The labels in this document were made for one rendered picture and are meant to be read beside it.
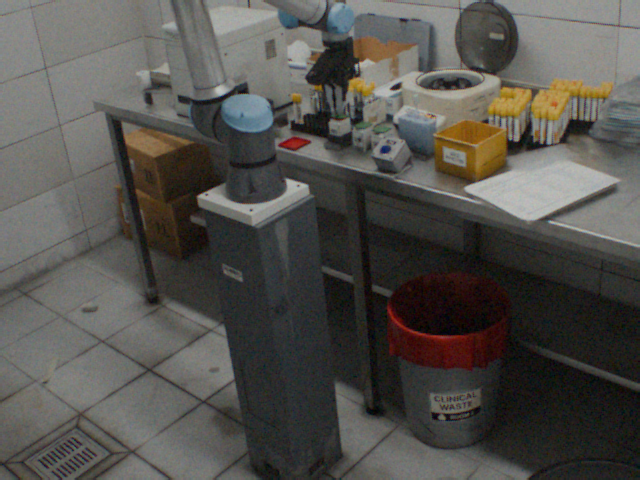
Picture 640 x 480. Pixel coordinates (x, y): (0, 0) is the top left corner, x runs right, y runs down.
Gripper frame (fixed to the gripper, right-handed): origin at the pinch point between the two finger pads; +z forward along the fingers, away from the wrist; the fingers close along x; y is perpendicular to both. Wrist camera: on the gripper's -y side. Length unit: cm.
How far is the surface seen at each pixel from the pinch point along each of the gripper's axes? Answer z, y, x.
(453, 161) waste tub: 5.7, -1.7, -39.3
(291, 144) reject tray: 9.7, -6.8, 12.3
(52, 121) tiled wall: 33, 2, 169
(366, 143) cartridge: 7.8, 0.7, -9.4
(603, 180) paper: 8, 12, -73
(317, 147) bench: 9.9, -4.5, 4.4
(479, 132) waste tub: 2.5, 11.1, -38.9
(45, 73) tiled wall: 12, 5, 169
